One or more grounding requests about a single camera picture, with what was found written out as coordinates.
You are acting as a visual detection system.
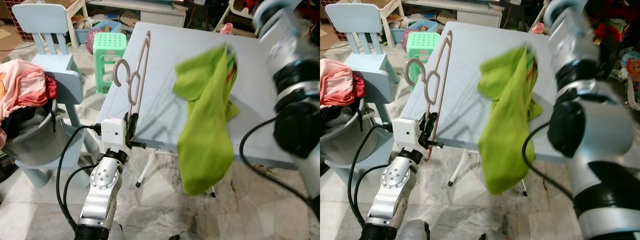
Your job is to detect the lime green shirt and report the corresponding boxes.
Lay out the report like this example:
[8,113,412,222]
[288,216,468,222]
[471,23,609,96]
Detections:
[476,46,543,196]
[172,45,240,197]

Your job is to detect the pink plastic hanger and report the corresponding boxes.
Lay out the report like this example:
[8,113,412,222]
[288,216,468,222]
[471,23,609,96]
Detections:
[405,30,453,161]
[112,31,152,126]

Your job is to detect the pink orange printed garment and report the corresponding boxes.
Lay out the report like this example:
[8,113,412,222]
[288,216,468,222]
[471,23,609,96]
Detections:
[320,59,357,108]
[0,59,51,118]

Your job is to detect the light grey-blue plastic table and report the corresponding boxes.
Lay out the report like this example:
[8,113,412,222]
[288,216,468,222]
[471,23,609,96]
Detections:
[96,21,321,197]
[400,21,571,197]

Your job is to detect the light blue child chair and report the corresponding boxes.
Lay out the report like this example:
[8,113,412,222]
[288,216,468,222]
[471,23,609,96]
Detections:
[15,70,101,188]
[11,2,83,76]
[320,69,401,171]
[325,2,401,83]

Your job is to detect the red crumpled garment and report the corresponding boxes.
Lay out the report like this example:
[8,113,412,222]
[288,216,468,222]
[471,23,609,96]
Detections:
[352,72,368,103]
[44,74,59,101]

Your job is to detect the green plastic stool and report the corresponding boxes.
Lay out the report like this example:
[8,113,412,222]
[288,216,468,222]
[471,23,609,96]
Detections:
[406,31,441,88]
[92,32,127,95]

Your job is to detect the grey metal basin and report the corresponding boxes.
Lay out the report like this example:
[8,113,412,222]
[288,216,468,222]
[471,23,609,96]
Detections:
[2,102,68,167]
[320,107,378,167]

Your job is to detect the pink mesh bag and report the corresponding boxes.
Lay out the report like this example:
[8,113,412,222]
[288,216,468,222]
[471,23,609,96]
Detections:
[85,29,103,55]
[400,28,421,51]

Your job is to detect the black crumpled clothes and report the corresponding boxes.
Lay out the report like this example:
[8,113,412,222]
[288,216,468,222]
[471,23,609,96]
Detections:
[0,97,53,133]
[320,100,358,126]

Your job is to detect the grey left robot leg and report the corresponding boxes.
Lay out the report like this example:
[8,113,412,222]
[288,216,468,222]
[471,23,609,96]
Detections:
[107,220,124,240]
[400,219,430,240]

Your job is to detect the white television cabinet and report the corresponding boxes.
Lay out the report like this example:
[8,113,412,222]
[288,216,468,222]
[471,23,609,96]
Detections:
[402,0,503,28]
[87,0,188,28]

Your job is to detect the green black battery box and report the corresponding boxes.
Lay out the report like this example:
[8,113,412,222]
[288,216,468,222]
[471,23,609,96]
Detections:
[0,152,18,183]

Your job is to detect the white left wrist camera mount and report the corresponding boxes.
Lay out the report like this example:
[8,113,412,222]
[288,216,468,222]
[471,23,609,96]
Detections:
[392,118,418,151]
[100,118,128,151]

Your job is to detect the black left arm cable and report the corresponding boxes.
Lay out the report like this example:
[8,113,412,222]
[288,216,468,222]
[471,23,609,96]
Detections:
[348,125,396,226]
[56,125,103,231]

